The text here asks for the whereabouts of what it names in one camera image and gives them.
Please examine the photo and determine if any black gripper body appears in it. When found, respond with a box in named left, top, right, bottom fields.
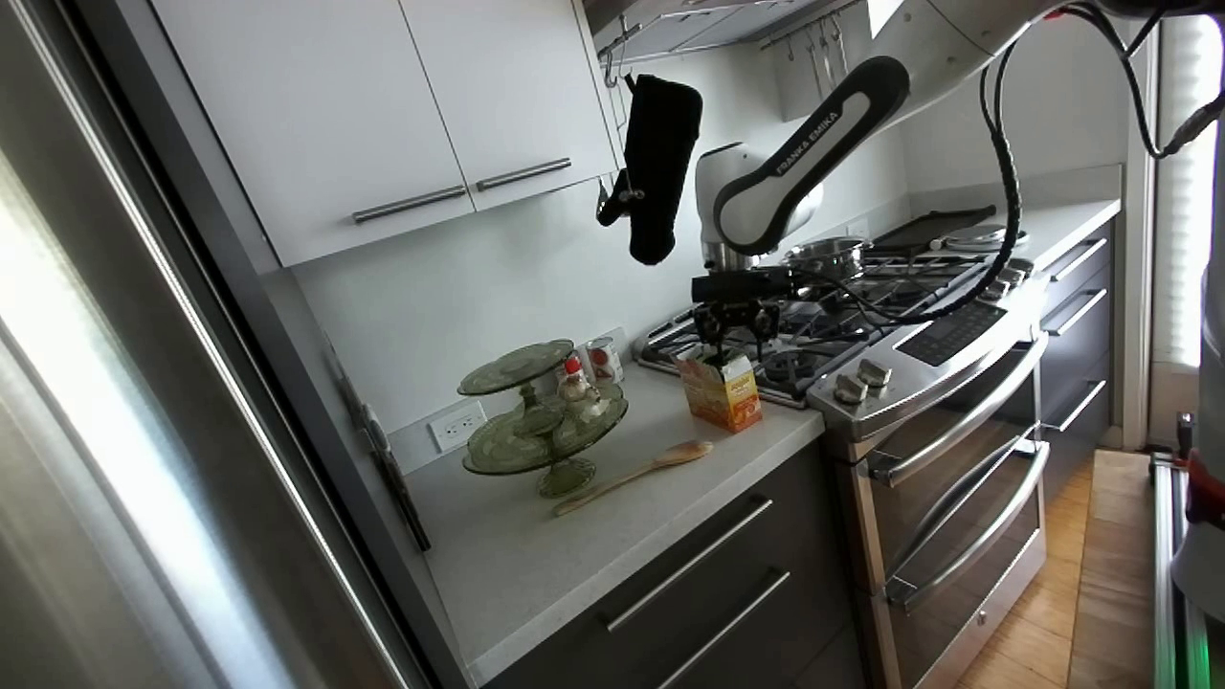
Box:
left=689, top=259, right=800, bottom=321

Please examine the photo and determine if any orange yellow sachet box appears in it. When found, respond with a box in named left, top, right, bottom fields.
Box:
left=675, top=347, right=768, bottom=439

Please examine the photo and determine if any green glass tiered stand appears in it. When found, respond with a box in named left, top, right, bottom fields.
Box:
left=450, top=332, right=637, bottom=500

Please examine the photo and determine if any stainless steel pot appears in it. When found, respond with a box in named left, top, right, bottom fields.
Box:
left=790, top=233, right=873, bottom=293

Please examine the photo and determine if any black oven mitt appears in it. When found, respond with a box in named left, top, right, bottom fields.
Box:
left=594, top=70, right=709, bottom=270

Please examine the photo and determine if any spice shaker with red label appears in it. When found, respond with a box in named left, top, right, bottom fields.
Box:
left=587, top=332, right=628, bottom=388
left=556, top=353, right=594, bottom=401

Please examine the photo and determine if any stainless steel gas range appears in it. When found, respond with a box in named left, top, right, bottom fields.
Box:
left=628, top=207, right=1060, bottom=689

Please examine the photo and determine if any steel range hood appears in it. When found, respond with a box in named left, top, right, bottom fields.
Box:
left=579, top=0, right=896, bottom=60

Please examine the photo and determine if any dark grey lower cabinet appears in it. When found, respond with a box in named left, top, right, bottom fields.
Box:
left=481, top=436, right=873, bottom=689

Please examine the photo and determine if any dark grey drawer cabinet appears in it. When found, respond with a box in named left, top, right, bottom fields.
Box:
left=1030, top=212, right=1134, bottom=504

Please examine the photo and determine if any white upper cabinet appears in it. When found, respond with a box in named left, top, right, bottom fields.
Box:
left=145, top=0, right=619, bottom=270

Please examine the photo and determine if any white window blind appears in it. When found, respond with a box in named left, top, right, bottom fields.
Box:
left=1152, top=13, right=1225, bottom=376

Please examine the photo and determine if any stainless steel refrigerator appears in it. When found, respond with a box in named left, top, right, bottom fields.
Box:
left=0, top=0, right=468, bottom=689

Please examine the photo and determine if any white spatula wooden handle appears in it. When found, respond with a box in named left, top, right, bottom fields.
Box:
left=546, top=436, right=717, bottom=520

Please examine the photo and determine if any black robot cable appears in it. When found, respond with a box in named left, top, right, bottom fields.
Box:
left=890, top=0, right=1225, bottom=327

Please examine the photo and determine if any white wall outlet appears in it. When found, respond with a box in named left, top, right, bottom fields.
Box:
left=423, top=399, right=490, bottom=458

